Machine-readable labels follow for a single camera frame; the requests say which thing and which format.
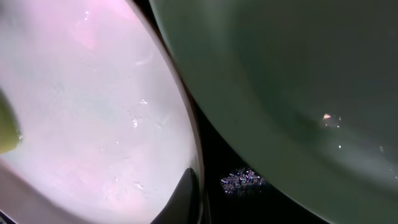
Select black round tray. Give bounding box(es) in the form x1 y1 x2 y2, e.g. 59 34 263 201
137 1 322 223

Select white plate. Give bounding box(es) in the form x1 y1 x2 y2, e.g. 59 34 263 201
1 0 203 223

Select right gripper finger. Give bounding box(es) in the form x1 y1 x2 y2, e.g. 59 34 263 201
151 168 199 224

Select green scouring sponge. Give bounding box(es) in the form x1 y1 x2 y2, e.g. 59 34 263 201
0 91 21 154

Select mint plate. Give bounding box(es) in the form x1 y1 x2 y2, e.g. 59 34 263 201
151 0 397 223

